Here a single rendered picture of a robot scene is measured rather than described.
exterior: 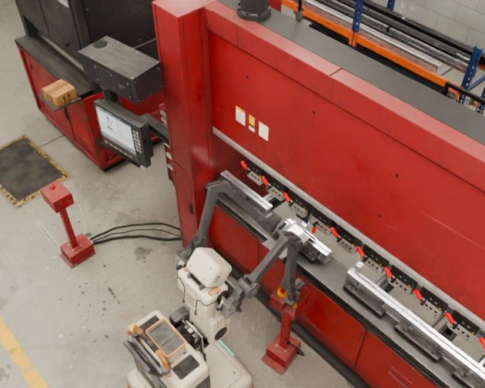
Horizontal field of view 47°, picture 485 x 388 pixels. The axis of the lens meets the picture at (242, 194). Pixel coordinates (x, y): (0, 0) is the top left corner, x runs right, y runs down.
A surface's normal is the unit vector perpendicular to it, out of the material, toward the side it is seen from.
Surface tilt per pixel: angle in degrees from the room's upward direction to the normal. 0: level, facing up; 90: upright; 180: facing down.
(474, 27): 90
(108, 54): 0
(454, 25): 90
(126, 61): 0
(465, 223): 90
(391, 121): 90
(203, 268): 48
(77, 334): 0
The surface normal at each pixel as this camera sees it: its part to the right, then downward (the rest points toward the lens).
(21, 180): 0.00, -0.70
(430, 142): -0.73, 0.49
